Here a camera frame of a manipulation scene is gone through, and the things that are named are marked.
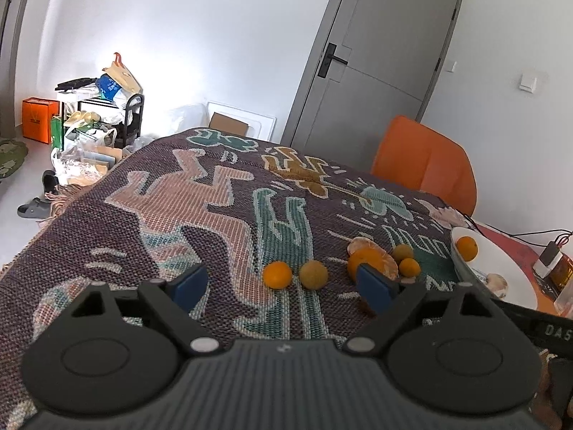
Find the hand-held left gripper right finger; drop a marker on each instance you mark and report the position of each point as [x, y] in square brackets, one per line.
[374, 291]

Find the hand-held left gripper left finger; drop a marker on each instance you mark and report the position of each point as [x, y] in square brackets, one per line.
[190, 284]

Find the peeled tangerine piece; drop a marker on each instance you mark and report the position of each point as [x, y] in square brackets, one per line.
[360, 245]
[390, 266]

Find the large orange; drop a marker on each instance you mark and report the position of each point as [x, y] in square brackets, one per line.
[371, 257]

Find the small orange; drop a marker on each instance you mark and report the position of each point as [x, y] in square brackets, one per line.
[466, 248]
[409, 268]

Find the brown-green round fruit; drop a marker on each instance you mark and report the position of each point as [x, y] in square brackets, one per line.
[313, 274]
[403, 251]

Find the white plate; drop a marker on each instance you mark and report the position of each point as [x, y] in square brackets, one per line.
[501, 260]

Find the medium orange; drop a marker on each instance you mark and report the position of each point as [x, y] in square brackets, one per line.
[277, 274]

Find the person's right hand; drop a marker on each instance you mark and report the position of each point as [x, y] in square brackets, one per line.
[544, 383]

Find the orange box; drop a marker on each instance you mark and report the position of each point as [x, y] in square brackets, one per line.
[563, 273]

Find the woven printed blanket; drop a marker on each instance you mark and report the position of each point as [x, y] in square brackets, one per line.
[201, 215]

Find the black and white device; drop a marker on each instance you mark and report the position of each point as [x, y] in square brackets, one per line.
[550, 255]

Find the red table cover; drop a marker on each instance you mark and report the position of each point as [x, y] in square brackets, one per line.
[519, 246]

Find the white floral cloth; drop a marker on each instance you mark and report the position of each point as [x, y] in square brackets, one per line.
[445, 215]

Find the orange chair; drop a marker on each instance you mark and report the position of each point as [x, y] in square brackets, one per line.
[421, 161]

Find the clear plastic bag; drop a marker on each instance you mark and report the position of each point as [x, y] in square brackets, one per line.
[78, 168]

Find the cardboard box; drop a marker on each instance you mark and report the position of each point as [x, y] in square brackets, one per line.
[228, 124]

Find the white plastic bag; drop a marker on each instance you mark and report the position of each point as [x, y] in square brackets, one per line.
[190, 118]

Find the black trolley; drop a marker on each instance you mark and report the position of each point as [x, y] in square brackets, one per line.
[134, 121]

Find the grey slipper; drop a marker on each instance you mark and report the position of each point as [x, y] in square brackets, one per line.
[33, 209]

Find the black slipper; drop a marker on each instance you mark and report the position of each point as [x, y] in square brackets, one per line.
[50, 181]

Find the white foam board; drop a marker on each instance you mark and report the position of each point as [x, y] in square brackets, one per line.
[262, 125]

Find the beige slippers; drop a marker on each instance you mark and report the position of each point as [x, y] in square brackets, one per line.
[83, 118]

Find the green bag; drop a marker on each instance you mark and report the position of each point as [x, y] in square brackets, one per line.
[57, 132]

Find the blue and white bag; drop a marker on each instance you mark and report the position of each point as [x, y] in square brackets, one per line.
[109, 87]

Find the beige paper bag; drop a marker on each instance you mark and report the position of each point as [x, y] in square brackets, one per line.
[123, 76]

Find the green rug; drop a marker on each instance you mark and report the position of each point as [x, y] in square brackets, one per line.
[9, 156]

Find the orange shopping bag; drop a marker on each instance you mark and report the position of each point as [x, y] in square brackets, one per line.
[39, 121]

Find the black storage rack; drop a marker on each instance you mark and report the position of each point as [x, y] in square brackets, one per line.
[74, 85]

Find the grey door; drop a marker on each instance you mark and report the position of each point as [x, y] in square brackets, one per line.
[380, 53]

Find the grey doorway frame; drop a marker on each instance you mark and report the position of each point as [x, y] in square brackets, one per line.
[13, 9]

